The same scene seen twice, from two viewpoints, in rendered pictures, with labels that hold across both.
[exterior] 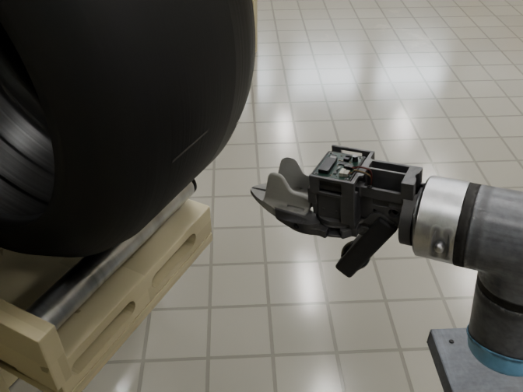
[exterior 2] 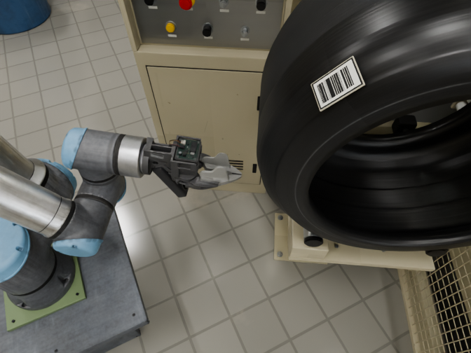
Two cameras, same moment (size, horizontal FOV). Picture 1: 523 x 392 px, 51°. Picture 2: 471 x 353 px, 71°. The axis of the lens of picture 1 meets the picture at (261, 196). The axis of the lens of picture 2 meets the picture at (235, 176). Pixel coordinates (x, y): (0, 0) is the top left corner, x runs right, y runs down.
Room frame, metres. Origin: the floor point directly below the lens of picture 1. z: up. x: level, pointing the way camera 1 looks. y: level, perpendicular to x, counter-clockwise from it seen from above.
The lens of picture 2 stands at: (0.95, -0.16, 1.62)
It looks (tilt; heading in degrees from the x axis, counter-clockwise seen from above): 55 degrees down; 157
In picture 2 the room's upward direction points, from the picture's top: straight up
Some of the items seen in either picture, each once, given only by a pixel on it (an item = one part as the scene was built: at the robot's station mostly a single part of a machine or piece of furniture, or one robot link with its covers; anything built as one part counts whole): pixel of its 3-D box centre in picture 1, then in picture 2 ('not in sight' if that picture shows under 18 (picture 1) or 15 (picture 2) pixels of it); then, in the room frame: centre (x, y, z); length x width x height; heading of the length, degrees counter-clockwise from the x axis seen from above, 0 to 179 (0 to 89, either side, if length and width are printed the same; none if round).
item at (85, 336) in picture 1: (124, 278); (305, 193); (0.57, 0.21, 0.83); 0.36 x 0.09 x 0.06; 152
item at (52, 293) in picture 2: not in sight; (35, 272); (0.42, -0.58, 0.67); 0.19 x 0.19 x 0.10
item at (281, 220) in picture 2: not in sight; (300, 237); (0.40, 0.43, 0.01); 0.27 x 0.27 x 0.02; 62
